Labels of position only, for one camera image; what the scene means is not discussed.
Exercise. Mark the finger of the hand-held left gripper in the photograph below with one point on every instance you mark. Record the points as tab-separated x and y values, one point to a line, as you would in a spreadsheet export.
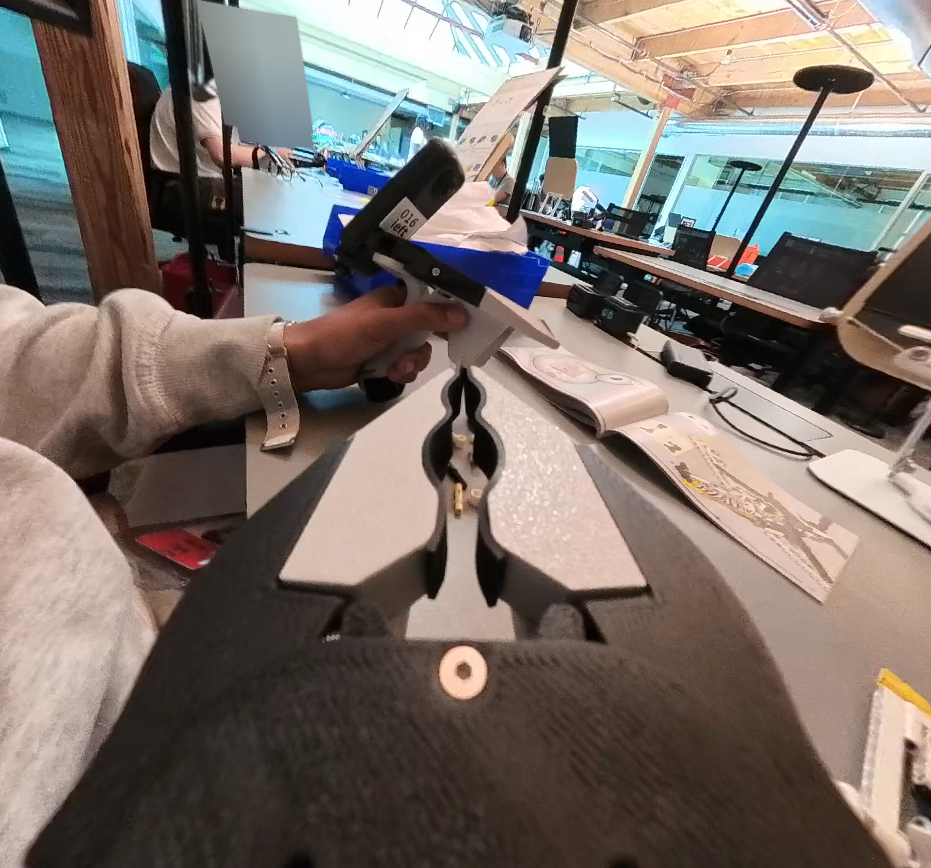
520	319

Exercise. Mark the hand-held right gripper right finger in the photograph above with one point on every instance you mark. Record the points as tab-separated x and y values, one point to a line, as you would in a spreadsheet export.
553	504

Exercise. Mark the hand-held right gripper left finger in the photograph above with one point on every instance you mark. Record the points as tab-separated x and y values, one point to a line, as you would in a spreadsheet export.
364	504

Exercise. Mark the person's left forearm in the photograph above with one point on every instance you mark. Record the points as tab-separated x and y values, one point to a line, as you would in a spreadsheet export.
109	373

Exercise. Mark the open lego instruction booklet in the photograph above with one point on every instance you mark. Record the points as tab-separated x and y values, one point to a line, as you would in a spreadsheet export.
633	402

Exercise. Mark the person's left hand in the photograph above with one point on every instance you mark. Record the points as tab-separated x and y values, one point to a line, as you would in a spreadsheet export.
349	344

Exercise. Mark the small blue bin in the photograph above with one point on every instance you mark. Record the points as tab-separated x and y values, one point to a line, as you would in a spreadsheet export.
360	175

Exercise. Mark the blue plastic bin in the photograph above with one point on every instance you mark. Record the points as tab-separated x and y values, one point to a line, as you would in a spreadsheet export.
473	273

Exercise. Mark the crumpled white paper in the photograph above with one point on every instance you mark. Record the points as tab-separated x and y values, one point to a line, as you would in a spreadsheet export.
465	217

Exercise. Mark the instruction sheet on stand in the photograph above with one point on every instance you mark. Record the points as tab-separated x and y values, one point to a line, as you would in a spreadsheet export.
509	119

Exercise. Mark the pale perforated wrist watch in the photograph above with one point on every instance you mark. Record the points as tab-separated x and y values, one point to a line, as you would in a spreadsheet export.
280	388

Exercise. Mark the black power adapter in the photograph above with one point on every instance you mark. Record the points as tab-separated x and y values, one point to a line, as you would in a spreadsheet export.
687	362

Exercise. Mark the grey board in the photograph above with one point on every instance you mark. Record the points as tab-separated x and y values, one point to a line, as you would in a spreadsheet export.
182	482

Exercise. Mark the black slanted pole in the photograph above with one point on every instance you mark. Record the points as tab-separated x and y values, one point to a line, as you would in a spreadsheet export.
553	68

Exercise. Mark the black mesh organizer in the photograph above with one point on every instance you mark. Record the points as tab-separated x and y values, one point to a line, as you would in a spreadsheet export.
695	244

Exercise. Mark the ceiling projector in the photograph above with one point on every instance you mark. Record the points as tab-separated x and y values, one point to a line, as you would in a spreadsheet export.
513	26

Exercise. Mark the red card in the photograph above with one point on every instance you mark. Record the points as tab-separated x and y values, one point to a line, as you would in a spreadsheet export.
174	548

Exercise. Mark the wooden edged table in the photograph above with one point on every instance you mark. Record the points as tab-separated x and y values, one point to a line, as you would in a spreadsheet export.
713	290

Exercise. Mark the black tripod pole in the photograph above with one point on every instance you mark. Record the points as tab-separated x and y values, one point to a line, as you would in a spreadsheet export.
185	119

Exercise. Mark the short black floor lamp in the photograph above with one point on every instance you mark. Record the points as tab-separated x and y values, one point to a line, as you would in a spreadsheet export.
734	188

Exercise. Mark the black mesh chair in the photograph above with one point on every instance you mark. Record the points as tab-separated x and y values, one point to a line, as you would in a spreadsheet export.
814	264

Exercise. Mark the white stand base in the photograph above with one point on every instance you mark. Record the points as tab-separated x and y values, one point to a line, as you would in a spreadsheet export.
865	486

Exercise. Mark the person's grey sweater torso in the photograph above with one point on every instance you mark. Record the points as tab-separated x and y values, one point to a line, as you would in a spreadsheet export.
58	628

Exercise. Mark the tall black floor lamp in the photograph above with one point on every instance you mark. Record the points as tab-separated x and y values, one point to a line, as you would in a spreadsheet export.
807	133

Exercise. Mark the wooden post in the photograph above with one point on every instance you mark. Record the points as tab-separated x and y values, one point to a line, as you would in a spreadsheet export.
94	155

